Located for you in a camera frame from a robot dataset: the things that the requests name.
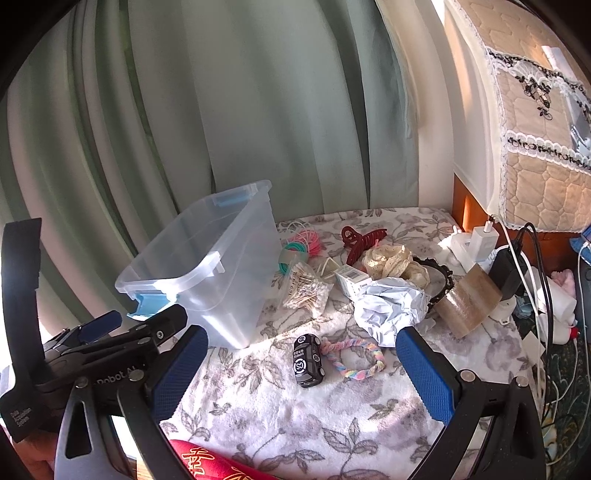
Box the beige hair clip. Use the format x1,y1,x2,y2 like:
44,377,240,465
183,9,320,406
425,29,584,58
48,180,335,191
316,257,345,282

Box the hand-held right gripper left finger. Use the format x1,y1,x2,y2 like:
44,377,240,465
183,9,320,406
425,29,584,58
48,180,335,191
54,324,209,480

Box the rainbow braided hair tie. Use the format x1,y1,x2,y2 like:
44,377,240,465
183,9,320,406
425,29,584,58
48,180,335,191
321,336,386,383

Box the bundle of coloured hair ties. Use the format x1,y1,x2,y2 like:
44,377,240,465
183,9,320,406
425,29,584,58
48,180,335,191
277,220,325,279

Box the white appliance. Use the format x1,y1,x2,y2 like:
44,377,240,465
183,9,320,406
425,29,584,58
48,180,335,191
434,0,504,213

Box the orange wooden furniture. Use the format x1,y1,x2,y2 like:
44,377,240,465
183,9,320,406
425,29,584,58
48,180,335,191
452,175,591,273

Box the brown tape roll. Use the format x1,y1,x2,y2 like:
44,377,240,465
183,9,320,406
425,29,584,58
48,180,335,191
434,265,504,340

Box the white plastic bottle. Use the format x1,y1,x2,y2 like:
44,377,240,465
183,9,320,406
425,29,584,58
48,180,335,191
547,281,580,344

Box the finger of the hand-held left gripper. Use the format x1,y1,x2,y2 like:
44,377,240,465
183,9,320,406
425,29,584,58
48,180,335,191
65,310,124,347
83,304,188,371

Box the clear plastic storage box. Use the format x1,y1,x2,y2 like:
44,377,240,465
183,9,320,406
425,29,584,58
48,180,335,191
115,180,283,349

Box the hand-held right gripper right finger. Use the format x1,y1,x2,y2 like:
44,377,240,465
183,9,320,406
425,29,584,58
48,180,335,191
396,327,548,480

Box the white power strip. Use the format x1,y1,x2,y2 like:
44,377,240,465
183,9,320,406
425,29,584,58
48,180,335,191
436,224,518,324

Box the black charger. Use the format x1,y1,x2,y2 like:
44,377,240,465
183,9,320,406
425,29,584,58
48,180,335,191
488,247,527,301

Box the red cloth with gold print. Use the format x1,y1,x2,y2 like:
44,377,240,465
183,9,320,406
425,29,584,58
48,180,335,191
168,438,273,480

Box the cream lace scrunchie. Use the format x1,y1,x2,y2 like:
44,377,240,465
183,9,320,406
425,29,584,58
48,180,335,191
361,244,430,289

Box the small white cardboard box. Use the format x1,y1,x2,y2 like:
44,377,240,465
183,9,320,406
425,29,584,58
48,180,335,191
333,264,372,301

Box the black cable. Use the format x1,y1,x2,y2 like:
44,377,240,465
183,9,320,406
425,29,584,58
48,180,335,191
510,222,557,344

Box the cotton swab pack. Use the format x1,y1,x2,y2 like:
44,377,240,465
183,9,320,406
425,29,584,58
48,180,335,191
281,262,334,319

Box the white charger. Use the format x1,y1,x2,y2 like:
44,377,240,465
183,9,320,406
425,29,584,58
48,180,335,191
470,218,500,268

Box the black toy car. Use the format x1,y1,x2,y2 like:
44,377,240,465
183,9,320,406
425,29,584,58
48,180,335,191
292,333,325,390

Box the grey floral blanket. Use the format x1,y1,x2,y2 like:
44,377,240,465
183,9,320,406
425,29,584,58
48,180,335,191
159,207,546,480

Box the pale green curtain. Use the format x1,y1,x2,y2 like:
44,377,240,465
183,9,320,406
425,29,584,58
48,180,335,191
0,0,455,324

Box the white paper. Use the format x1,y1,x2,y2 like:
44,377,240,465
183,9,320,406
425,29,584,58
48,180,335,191
353,277,432,348

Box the dark green patterned cloth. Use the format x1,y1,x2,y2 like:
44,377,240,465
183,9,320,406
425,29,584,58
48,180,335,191
512,314,591,467

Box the dark red hair claw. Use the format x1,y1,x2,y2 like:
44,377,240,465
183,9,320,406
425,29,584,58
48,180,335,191
341,224,386,267

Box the black headband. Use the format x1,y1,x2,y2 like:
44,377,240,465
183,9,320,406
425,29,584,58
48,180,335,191
411,255,455,319

